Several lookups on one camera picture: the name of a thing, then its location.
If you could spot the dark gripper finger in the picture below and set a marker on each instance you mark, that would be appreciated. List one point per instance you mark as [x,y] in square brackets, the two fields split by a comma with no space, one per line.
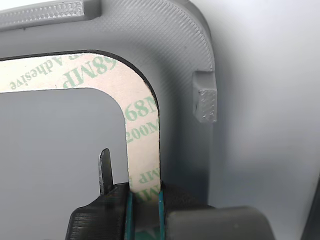
[200,220]
[105,212]

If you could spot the beige rectangular adhesive frame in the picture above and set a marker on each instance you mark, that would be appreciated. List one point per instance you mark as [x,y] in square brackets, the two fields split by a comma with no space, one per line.
[140,100]

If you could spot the grey 3D-printed frame holder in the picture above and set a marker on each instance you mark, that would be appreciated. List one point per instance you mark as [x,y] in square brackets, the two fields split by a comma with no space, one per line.
[175,50]

